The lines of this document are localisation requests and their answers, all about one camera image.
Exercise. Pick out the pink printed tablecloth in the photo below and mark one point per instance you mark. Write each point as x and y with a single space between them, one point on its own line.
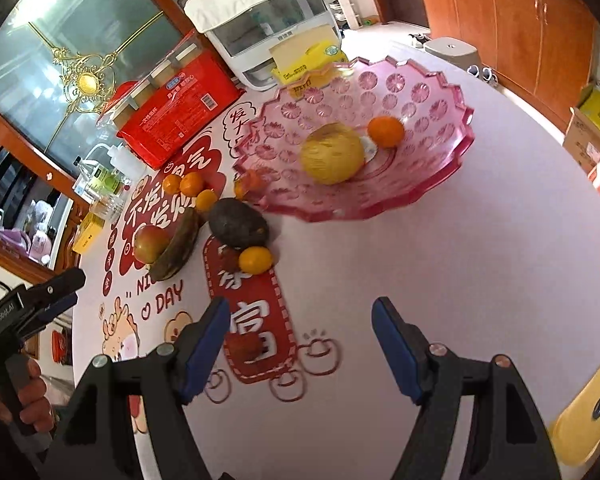
502 258

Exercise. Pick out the yellow orange tangerine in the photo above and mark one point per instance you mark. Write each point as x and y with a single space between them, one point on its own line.
255 260

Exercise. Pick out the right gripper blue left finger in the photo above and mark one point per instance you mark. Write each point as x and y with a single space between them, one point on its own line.
96 440

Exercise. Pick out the small tangerine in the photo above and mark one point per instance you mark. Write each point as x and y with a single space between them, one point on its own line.
205 201

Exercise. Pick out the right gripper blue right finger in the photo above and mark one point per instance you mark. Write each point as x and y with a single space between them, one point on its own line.
507 437

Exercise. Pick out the dark avocado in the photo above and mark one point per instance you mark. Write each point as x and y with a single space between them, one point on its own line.
238 225

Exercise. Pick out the yellow plastic stool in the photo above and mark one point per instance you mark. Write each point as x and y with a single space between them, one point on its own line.
575 433

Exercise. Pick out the white rice dispenser appliance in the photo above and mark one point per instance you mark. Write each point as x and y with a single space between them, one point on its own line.
245 42

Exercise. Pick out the clear drinking glass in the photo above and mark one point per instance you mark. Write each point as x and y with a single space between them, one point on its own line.
109 208

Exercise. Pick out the cardboard box with bags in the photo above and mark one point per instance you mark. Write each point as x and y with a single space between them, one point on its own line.
582 137

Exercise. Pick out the red green apple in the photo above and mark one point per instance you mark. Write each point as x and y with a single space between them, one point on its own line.
149 243

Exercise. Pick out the green label plastic bottle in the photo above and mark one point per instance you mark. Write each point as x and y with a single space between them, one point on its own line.
95 181

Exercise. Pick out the red paper cup package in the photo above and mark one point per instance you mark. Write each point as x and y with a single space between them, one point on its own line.
160 112

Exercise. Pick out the pink glass fruit bowl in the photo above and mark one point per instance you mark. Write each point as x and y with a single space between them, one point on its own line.
412 125

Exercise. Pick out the frosted glass sliding door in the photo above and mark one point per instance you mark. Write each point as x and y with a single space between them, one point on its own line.
62 60

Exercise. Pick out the overripe brown banana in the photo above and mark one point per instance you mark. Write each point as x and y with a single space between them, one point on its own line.
180 248

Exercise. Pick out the yellow tissue box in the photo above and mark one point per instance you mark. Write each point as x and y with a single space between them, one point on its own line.
304 61

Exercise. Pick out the yellow pear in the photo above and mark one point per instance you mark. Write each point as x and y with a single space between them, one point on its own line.
332 154

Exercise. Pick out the white squeeze bottle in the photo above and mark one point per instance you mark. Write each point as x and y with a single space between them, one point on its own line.
122 159

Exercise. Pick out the white round stool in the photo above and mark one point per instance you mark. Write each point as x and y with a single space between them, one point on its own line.
454 51

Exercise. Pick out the yellow tin box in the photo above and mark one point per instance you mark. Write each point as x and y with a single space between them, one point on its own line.
87 232

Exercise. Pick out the orange wooden cabinet wall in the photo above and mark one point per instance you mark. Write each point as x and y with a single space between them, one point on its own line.
543 50

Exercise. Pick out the person left hand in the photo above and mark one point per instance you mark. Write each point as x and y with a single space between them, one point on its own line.
36 411

